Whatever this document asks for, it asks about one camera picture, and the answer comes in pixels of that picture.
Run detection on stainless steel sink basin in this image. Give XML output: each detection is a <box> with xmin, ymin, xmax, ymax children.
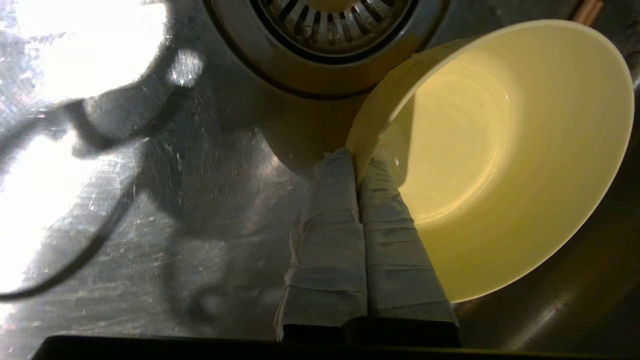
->
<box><xmin>0</xmin><ymin>0</ymin><xmax>640</xmax><ymax>353</ymax></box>

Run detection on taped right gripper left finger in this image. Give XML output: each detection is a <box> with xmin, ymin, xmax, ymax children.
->
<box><xmin>274</xmin><ymin>148</ymin><xmax>368</xmax><ymax>342</ymax></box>

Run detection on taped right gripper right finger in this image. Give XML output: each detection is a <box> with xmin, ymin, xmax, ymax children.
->
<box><xmin>345</xmin><ymin>159</ymin><xmax>461</xmax><ymax>347</ymax></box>

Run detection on round metal drain strainer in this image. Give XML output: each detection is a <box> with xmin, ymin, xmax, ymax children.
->
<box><xmin>202</xmin><ymin>0</ymin><xmax>451</xmax><ymax>100</ymax></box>

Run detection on yellow plastic bowl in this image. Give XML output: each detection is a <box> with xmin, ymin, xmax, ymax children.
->
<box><xmin>345</xmin><ymin>19</ymin><xmax>636</xmax><ymax>304</ymax></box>

